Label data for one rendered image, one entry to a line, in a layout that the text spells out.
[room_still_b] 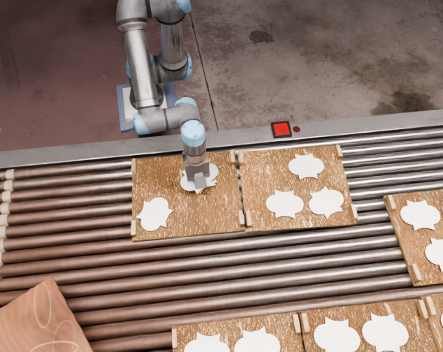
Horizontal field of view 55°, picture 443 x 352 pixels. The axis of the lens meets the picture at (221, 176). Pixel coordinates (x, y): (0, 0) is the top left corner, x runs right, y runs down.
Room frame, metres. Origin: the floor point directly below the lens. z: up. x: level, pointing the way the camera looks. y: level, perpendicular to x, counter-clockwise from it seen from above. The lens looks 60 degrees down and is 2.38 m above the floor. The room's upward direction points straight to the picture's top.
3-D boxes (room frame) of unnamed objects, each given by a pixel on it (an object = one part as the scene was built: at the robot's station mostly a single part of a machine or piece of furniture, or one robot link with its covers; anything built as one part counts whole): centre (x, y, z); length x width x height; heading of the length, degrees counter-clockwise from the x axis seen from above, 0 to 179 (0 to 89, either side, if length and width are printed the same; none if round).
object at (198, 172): (0.80, 0.09, 1.07); 0.12 x 0.09 x 0.16; 14
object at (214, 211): (0.77, 0.14, 0.93); 0.41 x 0.35 x 0.02; 96
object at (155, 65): (1.28, 0.33, 1.06); 0.13 x 0.12 x 0.14; 103
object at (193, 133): (0.82, 0.09, 1.23); 0.09 x 0.08 x 0.11; 13
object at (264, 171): (0.80, -0.28, 0.93); 0.41 x 0.35 x 0.02; 94
